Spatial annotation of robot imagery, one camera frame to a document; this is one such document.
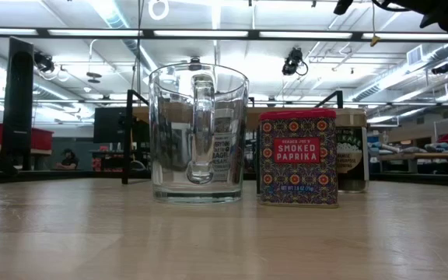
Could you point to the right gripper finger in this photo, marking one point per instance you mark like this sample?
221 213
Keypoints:
342 5

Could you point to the tan-lid furikake jar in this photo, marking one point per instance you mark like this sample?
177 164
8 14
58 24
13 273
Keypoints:
352 155

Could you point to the red-lid smoked paprika tin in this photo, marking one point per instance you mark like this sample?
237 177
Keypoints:
298 163

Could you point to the white-lid bagel seasoning jar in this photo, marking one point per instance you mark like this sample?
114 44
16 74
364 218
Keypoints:
222 155

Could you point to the clear glass measuring mug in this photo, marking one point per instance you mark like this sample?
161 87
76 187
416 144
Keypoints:
198 190

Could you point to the wooden shelf with black legs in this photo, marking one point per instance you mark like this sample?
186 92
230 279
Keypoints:
140 115

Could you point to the yellow hanging tag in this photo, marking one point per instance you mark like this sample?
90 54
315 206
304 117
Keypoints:
375 39

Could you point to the wooden workbench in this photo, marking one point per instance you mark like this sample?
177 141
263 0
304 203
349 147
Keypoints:
422 156

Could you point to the black monitor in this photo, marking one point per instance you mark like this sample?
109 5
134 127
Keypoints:
109 124

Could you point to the person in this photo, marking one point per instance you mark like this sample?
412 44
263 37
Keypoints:
68 160

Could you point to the black ceiling camera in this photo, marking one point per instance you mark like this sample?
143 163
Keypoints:
292 60

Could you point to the black aluminium rig frame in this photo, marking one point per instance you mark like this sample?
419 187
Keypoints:
18 116

